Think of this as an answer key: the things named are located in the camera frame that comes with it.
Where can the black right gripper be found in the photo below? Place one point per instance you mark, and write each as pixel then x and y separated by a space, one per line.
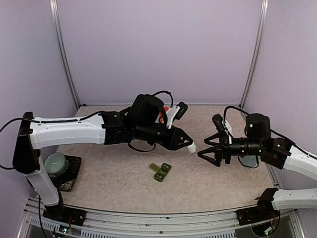
pixel 219 155

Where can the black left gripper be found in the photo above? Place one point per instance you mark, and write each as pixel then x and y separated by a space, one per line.
pixel 173 142

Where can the small white bottle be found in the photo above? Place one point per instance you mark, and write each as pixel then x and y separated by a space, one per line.
pixel 192 148

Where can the green pill organizer box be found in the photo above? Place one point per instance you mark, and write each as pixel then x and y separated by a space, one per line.
pixel 160 171

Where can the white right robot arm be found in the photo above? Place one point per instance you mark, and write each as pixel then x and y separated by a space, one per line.
pixel 279 152

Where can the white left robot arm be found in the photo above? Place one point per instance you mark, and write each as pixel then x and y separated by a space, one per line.
pixel 145 120

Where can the light blue mug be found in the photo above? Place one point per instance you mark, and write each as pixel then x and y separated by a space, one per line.
pixel 250 161

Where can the black square tray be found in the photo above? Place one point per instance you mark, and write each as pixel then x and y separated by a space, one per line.
pixel 65 179

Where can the green ceramic bowl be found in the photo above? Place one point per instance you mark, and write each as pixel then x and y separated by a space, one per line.
pixel 55 164

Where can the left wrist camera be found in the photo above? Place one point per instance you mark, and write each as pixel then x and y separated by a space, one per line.
pixel 175 113

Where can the front aluminium rail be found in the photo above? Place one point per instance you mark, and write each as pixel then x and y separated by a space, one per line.
pixel 107 224

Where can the right aluminium frame post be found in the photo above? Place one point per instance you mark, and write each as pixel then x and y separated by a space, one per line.
pixel 256 52

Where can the aluminium frame post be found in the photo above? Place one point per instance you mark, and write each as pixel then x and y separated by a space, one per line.
pixel 63 54
pixel 256 52

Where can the left aluminium frame post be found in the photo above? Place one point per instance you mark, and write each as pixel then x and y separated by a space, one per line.
pixel 63 54

